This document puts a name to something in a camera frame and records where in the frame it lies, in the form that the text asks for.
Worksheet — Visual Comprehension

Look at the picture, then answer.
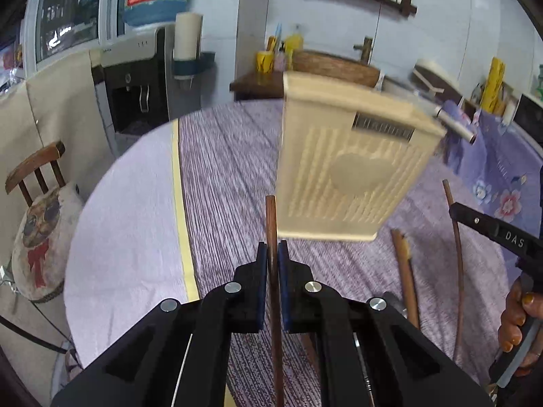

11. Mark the brown wooden chopstick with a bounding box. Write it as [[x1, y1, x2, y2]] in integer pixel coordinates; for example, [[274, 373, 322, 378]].
[[266, 195, 284, 407], [390, 229, 420, 329]]

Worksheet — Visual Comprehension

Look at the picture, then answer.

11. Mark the right hand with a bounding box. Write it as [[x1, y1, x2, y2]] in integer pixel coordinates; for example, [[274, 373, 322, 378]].
[[498, 278, 543, 377]]

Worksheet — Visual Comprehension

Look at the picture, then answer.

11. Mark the purple floral cloth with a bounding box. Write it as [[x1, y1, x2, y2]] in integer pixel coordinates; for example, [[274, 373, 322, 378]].
[[443, 101, 542, 236]]

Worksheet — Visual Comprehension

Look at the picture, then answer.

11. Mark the purple striped tablecloth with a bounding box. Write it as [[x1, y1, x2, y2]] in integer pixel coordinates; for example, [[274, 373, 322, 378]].
[[179, 100, 508, 384]]

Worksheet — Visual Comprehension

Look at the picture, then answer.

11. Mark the thin dark brown chopstick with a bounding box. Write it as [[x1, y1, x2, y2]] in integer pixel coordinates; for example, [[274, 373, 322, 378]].
[[442, 179, 466, 363]]

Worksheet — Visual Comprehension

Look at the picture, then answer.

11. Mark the white microwave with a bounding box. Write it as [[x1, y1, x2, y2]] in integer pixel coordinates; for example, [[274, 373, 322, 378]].
[[513, 93, 543, 146]]

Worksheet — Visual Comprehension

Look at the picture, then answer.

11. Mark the cream plastic utensil holder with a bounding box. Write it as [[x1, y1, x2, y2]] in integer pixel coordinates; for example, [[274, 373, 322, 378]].
[[276, 71, 446, 241]]

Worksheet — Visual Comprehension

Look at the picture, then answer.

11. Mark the dark wooden counter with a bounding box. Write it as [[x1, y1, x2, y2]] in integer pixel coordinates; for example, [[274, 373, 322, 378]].
[[229, 72, 283, 102]]

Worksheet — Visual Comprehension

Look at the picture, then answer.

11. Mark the wooden chair with cushion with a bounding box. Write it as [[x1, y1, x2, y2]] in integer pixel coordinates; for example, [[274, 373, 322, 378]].
[[5, 141, 84, 304]]

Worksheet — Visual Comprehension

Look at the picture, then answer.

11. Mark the woven brown basin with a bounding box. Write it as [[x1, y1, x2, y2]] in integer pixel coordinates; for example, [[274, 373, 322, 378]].
[[292, 50, 380, 88]]

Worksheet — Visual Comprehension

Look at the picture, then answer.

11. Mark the yellow mug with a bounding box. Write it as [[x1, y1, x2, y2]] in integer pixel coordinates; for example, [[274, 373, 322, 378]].
[[256, 51, 274, 75]]

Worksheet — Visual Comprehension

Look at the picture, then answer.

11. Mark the black water dispenser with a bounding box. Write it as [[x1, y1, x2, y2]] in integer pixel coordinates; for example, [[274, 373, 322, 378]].
[[101, 23, 201, 137]]

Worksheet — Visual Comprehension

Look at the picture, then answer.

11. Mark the yellow soap bottle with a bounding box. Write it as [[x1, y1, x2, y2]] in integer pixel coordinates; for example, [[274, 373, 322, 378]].
[[284, 24, 304, 71]]

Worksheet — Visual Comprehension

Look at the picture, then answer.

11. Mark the brass faucet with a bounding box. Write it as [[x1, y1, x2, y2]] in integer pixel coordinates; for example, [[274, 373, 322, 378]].
[[353, 37, 374, 65]]

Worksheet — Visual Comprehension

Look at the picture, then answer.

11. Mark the paper towel roll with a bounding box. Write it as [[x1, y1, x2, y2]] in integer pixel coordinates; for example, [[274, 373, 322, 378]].
[[173, 12, 203, 61]]

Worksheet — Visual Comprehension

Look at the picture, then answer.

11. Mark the cream pan with handle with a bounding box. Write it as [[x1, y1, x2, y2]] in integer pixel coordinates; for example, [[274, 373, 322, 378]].
[[381, 59, 476, 144]]

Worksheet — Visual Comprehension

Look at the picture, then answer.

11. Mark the window with frame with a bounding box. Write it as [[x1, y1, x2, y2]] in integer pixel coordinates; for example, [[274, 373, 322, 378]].
[[22, 0, 121, 75]]

